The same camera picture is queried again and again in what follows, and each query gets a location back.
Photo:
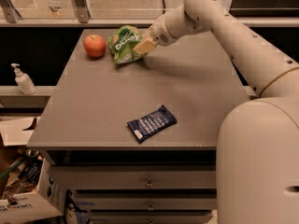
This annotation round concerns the far left metal post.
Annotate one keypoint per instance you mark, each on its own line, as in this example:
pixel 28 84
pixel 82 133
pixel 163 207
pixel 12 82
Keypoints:
pixel 10 12

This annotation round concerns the grey drawer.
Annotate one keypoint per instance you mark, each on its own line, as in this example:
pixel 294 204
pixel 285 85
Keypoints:
pixel 151 217
pixel 145 201
pixel 134 177

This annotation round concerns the grey drawer cabinet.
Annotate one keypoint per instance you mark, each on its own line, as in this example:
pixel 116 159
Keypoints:
pixel 85 120

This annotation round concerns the white pump soap bottle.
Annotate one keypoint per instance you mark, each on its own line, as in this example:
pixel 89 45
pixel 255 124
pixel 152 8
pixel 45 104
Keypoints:
pixel 24 82

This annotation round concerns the dark blue snack bar wrapper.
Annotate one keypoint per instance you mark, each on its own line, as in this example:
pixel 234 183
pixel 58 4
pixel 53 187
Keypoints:
pixel 147 126

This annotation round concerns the red apple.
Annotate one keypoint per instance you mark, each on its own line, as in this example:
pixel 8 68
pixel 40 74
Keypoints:
pixel 95 45

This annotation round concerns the bottom grey drawer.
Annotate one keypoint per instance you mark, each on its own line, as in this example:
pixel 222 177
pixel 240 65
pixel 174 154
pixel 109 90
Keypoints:
pixel 151 217

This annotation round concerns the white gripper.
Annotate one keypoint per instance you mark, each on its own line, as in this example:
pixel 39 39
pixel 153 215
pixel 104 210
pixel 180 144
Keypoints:
pixel 160 31

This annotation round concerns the left metal railing post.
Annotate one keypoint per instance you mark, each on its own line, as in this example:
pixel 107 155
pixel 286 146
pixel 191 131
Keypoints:
pixel 82 9

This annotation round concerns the green rice chip bag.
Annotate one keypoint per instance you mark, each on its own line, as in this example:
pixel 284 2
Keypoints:
pixel 122 44

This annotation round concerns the middle grey drawer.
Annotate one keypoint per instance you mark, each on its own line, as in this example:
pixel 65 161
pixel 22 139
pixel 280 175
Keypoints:
pixel 145 201

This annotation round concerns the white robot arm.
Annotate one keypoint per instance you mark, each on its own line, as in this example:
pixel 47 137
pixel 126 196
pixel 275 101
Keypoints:
pixel 257 160

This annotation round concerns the white cardboard box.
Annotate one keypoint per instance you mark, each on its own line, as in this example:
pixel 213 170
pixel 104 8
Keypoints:
pixel 31 193

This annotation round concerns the top grey drawer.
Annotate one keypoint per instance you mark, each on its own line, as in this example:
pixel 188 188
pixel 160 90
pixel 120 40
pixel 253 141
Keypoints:
pixel 134 177

